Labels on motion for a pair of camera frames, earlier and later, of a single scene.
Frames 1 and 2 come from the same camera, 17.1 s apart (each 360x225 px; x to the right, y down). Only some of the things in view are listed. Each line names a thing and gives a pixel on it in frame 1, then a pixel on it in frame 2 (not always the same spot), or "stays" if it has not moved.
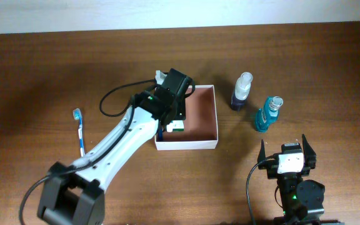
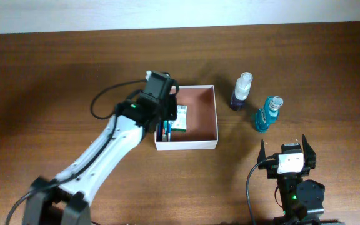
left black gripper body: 180,107 to 169,110
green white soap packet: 175,125 stays
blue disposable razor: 160,135 stays
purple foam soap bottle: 241,92 stays
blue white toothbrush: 77,115 to 169,131
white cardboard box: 200,126 stays
